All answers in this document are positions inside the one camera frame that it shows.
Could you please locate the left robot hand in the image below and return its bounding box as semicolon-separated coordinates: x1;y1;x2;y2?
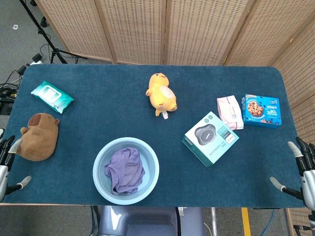
0;135;32;202

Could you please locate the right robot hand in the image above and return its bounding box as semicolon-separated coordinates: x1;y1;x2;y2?
269;136;315;211

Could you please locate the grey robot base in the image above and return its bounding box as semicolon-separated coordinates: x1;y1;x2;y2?
98;205;205;236

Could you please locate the brown capybara plush toy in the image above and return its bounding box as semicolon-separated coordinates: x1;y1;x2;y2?
16;113;61;162

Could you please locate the yellow plush toy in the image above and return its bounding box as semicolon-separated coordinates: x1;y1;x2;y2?
145;72;178;120

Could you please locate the blue cookie box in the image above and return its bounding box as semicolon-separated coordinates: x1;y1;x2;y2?
241;94;282;129

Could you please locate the green wet wipes pack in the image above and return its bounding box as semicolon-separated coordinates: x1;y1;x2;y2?
30;81;74;114

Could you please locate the light blue plastic basin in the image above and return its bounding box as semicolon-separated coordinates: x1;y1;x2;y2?
93;137;160;206

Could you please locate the pink tissue pack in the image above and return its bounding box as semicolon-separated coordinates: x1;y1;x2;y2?
216;95;245;130

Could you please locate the teal and white speaker box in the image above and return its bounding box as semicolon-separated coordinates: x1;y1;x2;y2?
181;111;240;168

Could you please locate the purple cloth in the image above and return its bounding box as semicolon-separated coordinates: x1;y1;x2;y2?
103;147;146;196

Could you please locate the black tripod stand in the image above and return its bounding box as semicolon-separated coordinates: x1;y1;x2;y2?
19;0;87;65

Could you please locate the dark blue table mat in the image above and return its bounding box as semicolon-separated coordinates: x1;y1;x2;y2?
0;64;308;207

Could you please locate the woven folding screen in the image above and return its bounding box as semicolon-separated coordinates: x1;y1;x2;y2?
34;0;315;236

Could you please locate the blue cable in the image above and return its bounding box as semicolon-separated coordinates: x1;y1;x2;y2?
260;208;277;236

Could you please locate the black cable bundle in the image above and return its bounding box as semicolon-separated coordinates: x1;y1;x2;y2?
0;64;31;116

